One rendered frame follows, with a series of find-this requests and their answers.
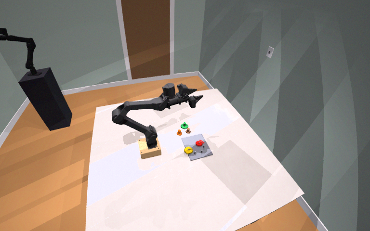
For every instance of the yellow gear with black stripe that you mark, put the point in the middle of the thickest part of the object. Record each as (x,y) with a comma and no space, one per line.
(190,151)

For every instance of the green gear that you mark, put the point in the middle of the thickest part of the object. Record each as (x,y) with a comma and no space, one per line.
(184,125)

